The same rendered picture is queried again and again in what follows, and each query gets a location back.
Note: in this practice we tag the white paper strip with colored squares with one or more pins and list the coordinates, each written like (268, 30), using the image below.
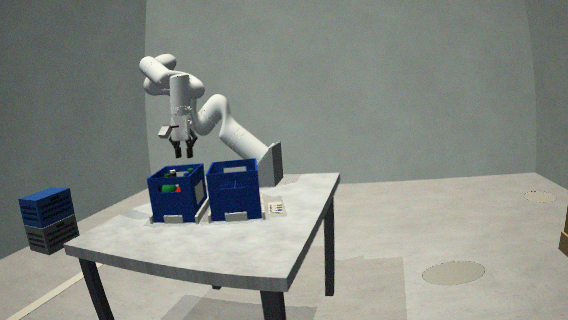
(275, 207)

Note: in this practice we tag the blue crate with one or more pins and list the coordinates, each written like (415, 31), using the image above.
(246, 198)
(185, 203)

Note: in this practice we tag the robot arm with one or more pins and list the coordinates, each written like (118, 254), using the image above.
(183, 93)

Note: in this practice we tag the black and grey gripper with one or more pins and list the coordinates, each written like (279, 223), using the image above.
(182, 133)

